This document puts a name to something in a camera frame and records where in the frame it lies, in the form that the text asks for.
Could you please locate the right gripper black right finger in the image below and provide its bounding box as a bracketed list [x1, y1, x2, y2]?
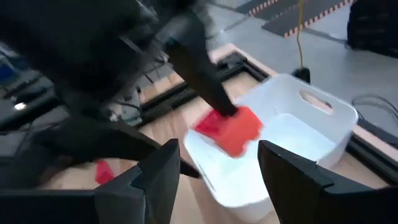
[257, 139, 374, 224]

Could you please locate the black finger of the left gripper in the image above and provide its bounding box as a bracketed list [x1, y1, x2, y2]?
[164, 34, 239, 118]
[46, 119, 201, 179]

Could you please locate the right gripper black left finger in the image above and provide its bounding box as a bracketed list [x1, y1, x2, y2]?
[93, 138, 182, 224]

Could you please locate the orange-red stud brick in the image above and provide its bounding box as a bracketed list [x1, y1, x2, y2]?
[194, 105, 264, 158]

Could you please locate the red triangle block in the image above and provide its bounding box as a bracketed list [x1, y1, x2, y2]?
[95, 159, 115, 185]

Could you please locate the black hazard-striped floor mat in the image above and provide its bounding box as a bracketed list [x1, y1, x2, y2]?
[236, 0, 280, 16]
[262, 0, 357, 39]

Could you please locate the black stacked crate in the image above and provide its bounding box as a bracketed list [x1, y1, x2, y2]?
[346, 0, 398, 58]

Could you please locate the white metal mounting bracket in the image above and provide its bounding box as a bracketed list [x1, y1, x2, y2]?
[108, 90, 144, 125]

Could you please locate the black aluminium table frame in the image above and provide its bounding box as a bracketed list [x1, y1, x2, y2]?
[136, 51, 398, 187]

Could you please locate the white plastic handle bin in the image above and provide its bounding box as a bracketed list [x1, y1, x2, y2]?
[183, 73, 359, 223]

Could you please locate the black cable plug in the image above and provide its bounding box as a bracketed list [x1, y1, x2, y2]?
[291, 67, 311, 84]

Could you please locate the yellow cable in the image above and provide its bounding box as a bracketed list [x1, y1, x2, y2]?
[295, 0, 306, 69]

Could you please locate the black floor cable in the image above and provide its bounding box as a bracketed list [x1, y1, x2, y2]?
[351, 94, 398, 125]

